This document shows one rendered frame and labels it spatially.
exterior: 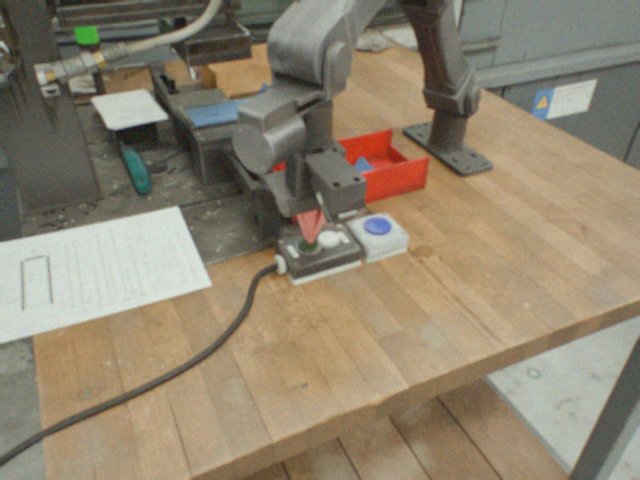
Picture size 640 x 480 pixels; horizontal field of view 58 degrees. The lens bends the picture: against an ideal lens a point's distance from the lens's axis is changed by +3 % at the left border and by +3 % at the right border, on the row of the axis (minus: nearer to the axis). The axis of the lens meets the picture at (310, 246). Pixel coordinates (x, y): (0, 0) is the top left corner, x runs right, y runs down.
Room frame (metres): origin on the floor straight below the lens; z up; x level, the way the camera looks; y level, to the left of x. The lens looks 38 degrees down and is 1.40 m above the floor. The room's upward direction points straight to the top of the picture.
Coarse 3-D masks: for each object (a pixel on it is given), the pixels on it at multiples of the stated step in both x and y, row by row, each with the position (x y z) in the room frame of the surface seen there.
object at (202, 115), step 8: (224, 104) 0.95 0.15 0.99; (232, 104) 0.95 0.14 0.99; (192, 112) 0.92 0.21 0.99; (200, 112) 0.92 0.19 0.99; (208, 112) 0.92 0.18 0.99; (224, 112) 0.92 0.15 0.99; (232, 112) 0.92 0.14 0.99; (200, 120) 0.89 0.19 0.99; (208, 120) 0.89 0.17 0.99; (216, 120) 0.89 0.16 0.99
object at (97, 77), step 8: (80, 48) 1.07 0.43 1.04; (88, 48) 1.07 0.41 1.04; (96, 48) 1.08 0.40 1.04; (96, 72) 1.08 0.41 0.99; (96, 80) 1.08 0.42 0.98; (96, 88) 1.08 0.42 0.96; (104, 88) 1.09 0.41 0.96; (96, 112) 1.09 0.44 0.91; (96, 120) 1.06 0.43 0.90; (104, 120) 1.06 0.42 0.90
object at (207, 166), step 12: (180, 120) 0.92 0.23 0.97; (180, 132) 0.94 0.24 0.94; (180, 144) 0.95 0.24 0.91; (192, 144) 0.86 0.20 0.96; (216, 144) 0.83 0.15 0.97; (228, 144) 0.83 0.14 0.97; (192, 156) 0.87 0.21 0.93; (204, 156) 0.82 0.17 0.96; (216, 156) 0.83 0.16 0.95; (204, 168) 0.82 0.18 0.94; (216, 168) 0.82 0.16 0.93; (204, 180) 0.82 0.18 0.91; (216, 180) 0.82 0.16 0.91; (228, 180) 0.83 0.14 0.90
